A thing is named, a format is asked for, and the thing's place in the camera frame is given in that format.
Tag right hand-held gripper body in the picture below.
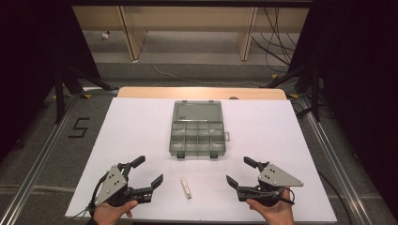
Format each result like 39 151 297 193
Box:
236 162 305 208

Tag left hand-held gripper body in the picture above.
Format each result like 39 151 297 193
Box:
93 162 156 208

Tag small white metal stick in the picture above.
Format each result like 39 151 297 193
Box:
180 176 192 200

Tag clear grey compartment box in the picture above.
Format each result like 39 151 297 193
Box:
168 99 231 159

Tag person's left hand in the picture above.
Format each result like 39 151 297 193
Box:
92 200 139 225

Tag person's right hand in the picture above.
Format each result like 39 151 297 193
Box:
245 187 296 225

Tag white table sheet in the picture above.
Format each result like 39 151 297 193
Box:
65 97 338 223

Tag light wooden table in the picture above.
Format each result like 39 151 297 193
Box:
116 86 288 101

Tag black metal stand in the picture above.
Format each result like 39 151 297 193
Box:
51 64 120 126
258 64 325 124

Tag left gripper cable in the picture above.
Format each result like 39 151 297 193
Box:
60 172 110 225

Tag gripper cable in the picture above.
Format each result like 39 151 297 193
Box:
60 172 110 225
283 187 297 206

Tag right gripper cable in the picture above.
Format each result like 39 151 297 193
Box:
283 187 297 206

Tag aluminium floor rail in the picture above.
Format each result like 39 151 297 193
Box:
297 94 375 225
0 93 83 225

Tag black hanging cables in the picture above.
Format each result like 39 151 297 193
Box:
251 7 299 74

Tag light wooden desk frame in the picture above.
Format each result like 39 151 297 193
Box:
72 5 311 62

